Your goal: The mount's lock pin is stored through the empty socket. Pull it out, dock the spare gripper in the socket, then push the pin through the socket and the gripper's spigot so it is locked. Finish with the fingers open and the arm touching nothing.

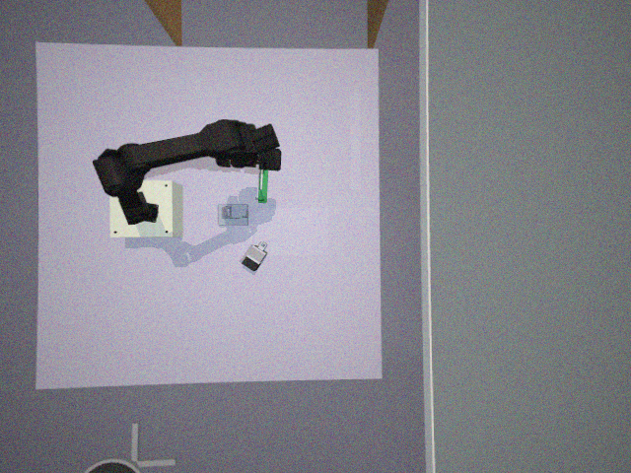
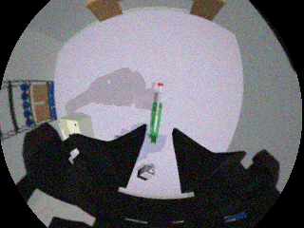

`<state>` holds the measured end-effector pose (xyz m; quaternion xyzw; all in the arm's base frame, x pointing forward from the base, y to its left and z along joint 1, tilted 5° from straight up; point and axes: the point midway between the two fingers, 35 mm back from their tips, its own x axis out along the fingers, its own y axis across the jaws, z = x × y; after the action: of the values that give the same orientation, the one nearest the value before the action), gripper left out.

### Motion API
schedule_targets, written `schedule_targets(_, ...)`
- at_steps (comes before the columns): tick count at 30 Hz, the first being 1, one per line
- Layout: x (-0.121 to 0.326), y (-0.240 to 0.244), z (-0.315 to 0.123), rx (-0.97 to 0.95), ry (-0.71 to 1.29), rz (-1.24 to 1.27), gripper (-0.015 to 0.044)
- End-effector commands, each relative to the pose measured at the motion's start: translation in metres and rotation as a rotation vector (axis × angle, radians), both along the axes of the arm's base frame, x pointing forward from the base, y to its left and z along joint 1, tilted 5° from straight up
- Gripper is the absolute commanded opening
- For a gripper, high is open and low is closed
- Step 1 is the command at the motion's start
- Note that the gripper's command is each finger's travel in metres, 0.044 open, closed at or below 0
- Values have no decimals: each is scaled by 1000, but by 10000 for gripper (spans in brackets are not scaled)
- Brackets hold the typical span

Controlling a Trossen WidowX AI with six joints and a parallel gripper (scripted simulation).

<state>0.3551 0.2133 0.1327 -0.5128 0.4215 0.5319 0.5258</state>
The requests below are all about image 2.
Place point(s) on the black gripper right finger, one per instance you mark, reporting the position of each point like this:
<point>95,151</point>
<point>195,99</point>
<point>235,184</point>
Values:
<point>196,163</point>

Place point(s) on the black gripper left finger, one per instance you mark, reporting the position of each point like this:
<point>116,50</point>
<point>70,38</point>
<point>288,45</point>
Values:
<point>120,155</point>

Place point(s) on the green u-shaped bracket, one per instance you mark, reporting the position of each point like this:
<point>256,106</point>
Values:
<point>155,135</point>

